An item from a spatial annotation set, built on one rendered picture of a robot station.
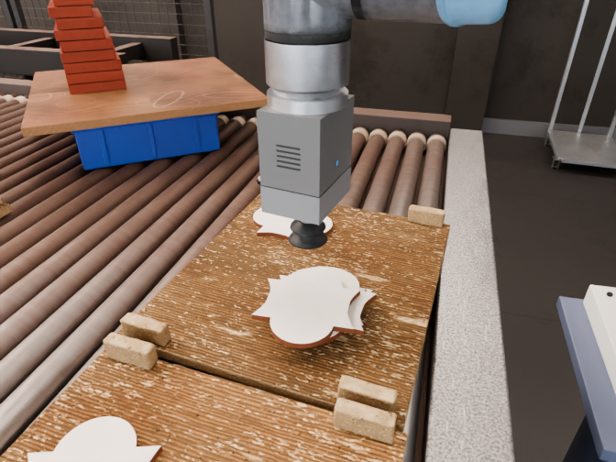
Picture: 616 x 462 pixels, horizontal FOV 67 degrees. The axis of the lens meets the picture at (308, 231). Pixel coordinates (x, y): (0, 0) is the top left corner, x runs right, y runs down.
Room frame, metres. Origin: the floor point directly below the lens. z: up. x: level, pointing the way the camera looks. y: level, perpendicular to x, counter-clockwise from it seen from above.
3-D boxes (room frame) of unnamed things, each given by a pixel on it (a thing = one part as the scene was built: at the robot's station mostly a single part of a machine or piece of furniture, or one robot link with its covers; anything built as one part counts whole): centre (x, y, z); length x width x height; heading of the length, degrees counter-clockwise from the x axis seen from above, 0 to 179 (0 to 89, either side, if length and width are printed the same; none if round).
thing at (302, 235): (0.43, 0.00, 1.07); 0.04 x 0.04 x 0.02
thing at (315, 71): (0.43, 0.00, 1.24); 0.08 x 0.08 x 0.05
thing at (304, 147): (0.44, 0.01, 1.17); 0.10 x 0.09 x 0.16; 65
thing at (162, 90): (1.18, 0.42, 1.03); 0.50 x 0.50 x 0.02; 24
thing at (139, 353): (0.37, 0.20, 0.95); 0.06 x 0.02 x 0.03; 71
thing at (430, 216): (0.67, -0.20, 0.95); 0.06 x 0.02 x 0.03; 69
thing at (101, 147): (1.11, 0.40, 0.97); 0.31 x 0.31 x 0.10; 24
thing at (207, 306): (0.54, 0.00, 0.93); 0.41 x 0.35 x 0.02; 159
